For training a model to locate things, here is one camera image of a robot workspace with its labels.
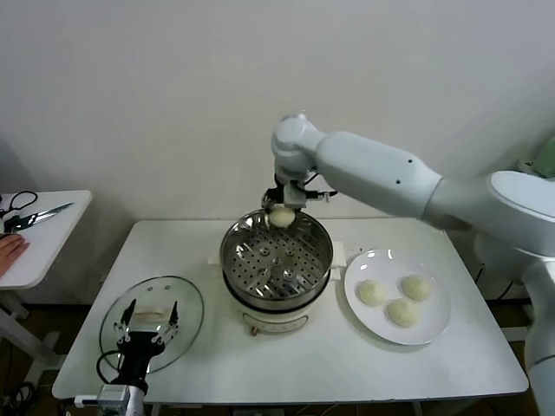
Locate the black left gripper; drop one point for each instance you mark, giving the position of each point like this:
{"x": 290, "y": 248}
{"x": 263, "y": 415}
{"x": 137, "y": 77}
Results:
{"x": 136, "y": 351}

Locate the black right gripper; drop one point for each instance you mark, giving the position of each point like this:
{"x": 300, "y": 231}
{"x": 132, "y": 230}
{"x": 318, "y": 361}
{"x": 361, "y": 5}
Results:
{"x": 273, "y": 197}

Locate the white steamed baozi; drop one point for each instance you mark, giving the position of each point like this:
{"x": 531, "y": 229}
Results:
{"x": 416, "y": 287}
{"x": 372, "y": 293}
{"x": 282, "y": 218}
{"x": 403, "y": 312}

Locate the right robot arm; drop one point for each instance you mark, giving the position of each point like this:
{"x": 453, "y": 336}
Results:
{"x": 368, "y": 164}

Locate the stainless steel steamer basket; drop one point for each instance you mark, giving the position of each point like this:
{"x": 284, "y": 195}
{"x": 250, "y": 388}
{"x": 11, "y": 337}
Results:
{"x": 277, "y": 260}

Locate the person's bare hand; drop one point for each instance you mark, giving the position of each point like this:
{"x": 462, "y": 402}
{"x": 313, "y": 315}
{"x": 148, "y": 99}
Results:
{"x": 11, "y": 253}

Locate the cream electric cooker pot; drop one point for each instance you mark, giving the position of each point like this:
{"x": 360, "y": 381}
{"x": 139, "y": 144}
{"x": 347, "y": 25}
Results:
{"x": 277, "y": 323}

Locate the white side table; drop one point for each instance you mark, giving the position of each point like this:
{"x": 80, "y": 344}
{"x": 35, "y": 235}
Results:
{"x": 52, "y": 242}

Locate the white round plate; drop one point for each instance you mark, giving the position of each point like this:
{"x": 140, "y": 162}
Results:
{"x": 429, "y": 320}

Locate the white shelf table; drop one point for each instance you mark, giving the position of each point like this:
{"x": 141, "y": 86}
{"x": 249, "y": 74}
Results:
{"x": 524, "y": 167}

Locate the mint green appliance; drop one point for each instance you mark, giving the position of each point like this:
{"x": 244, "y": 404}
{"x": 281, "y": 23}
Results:
{"x": 548, "y": 160}

